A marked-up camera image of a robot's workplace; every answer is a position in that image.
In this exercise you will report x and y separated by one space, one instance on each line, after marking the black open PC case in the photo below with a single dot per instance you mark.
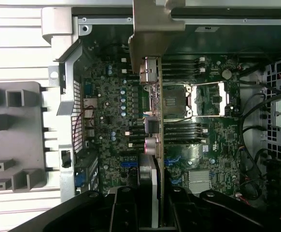
65 120

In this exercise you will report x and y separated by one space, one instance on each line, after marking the black RAM slot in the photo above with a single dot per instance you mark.
179 61
184 141
184 129

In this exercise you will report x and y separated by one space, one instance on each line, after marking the green motherboard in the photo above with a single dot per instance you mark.
111 108

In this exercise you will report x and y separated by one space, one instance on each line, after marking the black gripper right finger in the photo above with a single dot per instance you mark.
217 212

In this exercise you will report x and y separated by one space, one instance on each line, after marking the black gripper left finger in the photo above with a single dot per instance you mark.
65 215

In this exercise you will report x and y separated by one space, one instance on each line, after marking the blue expansion slot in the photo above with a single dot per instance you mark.
179 179
129 164

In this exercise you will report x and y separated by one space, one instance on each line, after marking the CPU socket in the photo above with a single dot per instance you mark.
175 101

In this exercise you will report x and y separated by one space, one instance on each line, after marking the coin cell battery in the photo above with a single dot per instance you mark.
225 73

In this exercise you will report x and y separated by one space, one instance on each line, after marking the grey printed parts rack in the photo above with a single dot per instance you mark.
34 135

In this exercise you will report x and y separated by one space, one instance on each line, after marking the silver chipset heatsink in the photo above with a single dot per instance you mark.
199 181

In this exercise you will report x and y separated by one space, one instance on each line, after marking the metal socket cover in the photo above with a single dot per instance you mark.
211 99

